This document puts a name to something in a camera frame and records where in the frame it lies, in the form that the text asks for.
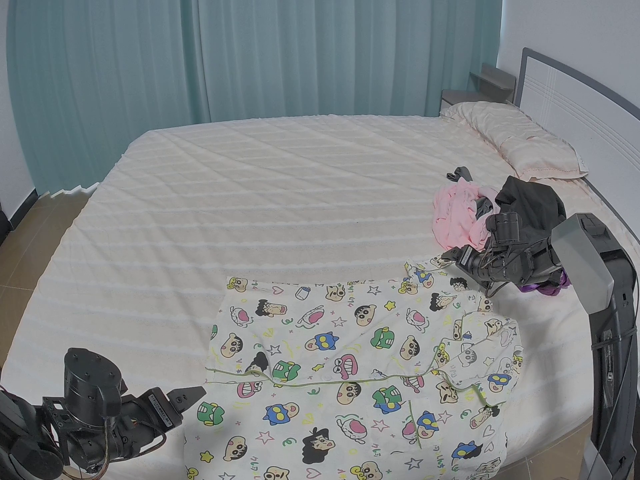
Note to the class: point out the blue-green curtain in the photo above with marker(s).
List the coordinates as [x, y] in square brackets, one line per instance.
[200, 43]

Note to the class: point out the small grey garment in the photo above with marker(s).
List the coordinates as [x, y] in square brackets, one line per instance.
[460, 173]

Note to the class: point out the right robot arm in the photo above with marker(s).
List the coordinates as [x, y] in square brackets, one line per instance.
[582, 258]

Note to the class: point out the white printed pyjama top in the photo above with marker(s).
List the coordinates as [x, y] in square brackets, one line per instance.
[350, 368]

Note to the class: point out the bed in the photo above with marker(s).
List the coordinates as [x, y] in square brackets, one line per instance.
[275, 193]

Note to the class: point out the grey bedside table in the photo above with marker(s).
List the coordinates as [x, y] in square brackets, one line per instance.
[480, 90]

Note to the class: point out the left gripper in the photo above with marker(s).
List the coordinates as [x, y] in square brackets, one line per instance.
[160, 409]

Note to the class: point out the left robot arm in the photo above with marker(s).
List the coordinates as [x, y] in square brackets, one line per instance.
[90, 383]

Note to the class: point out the pink garment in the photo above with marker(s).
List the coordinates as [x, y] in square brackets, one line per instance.
[452, 218]

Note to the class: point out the black garment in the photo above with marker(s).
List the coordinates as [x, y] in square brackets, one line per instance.
[530, 200]

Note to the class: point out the cream pillow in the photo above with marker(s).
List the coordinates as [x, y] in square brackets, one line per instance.
[525, 143]

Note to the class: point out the purple garment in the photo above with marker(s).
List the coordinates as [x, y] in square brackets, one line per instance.
[550, 285]

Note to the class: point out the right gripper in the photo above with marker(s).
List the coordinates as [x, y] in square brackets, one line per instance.
[470, 262]

